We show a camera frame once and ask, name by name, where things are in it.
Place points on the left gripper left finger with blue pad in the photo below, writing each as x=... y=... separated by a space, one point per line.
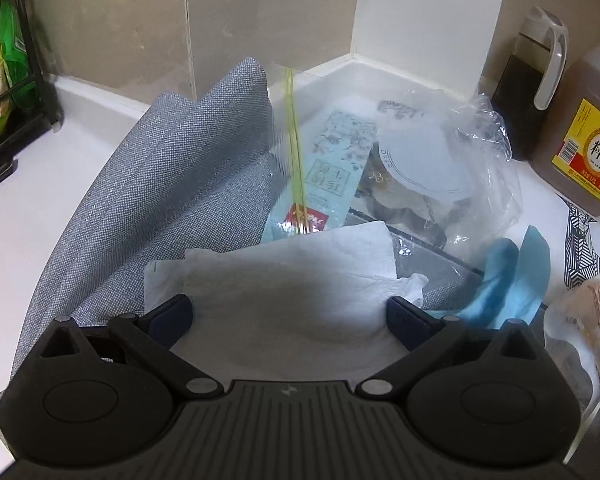
x=150 y=337

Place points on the cooking wine jug yellow label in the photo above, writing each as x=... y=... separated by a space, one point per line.
x=567 y=156

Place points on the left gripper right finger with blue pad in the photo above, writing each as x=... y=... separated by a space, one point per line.
x=429 y=343

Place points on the grey cloth mat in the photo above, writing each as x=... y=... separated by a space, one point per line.
x=189 y=175

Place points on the dark soy sauce dispenser bottle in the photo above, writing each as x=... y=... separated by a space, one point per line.
x=530 y=79

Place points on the black wire condiment rack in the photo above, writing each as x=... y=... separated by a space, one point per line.
x=26 y=124

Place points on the white paper towel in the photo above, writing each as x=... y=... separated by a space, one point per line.
x=304 y=309

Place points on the clear plastic bag with trash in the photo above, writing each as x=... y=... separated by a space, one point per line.
x=439 y=169

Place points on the light blue tea packet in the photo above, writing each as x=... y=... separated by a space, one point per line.
x=335 y=148

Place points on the black white patterned wrapper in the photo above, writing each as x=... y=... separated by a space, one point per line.
x=581 y=261

